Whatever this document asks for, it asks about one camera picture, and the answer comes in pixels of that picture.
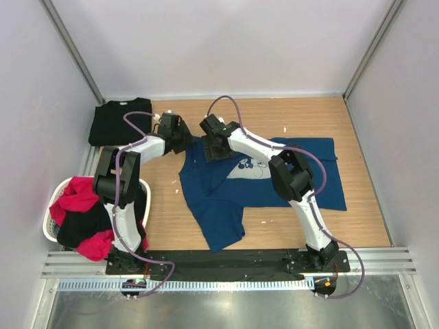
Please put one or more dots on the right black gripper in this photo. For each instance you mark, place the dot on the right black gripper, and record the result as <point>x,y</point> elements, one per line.
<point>210,154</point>

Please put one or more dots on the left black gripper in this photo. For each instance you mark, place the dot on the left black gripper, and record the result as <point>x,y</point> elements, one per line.
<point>188,140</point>

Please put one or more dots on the blue printed t-shirt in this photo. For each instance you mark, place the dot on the blue printed t-shirt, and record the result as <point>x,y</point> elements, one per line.
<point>217,193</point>

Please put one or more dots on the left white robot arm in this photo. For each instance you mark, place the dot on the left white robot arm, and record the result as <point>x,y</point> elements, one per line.
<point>117,179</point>

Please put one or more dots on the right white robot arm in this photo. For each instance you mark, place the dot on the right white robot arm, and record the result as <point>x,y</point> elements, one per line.
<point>291,176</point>

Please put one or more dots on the folded black t-shirt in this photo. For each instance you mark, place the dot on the folded black t-shirt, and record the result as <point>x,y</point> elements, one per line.
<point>110,129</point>

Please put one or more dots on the red t-shirt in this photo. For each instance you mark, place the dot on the red t-shirt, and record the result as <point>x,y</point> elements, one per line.
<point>82,186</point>

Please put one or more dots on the black t-shirt in basket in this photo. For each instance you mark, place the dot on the black t-shirt in basket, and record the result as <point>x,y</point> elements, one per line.
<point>81,220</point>

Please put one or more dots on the white laundry basket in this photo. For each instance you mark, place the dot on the white laundry basket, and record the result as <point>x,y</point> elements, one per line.
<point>49,224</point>

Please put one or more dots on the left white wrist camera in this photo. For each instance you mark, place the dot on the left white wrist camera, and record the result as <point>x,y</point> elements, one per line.
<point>158,117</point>

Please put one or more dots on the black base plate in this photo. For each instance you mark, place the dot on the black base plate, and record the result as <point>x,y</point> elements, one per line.
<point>245,265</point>

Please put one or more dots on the slotted cable duct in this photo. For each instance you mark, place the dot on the slotted cable duct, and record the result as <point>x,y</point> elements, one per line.
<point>139,285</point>

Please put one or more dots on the left aluminium frame post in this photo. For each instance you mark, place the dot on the left aluminium frame post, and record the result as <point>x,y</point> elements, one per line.
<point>72,49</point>

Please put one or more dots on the aluminium frame post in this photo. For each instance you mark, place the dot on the aluminium frame post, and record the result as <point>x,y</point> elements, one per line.
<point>72,49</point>
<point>377,40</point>

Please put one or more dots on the aluminium rail profile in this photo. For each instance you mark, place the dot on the aluminium rail profile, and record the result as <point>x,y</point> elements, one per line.
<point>67,264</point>

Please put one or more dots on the right aluminium frame post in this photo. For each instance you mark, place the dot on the right aluminium frame post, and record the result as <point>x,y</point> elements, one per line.
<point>377,40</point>

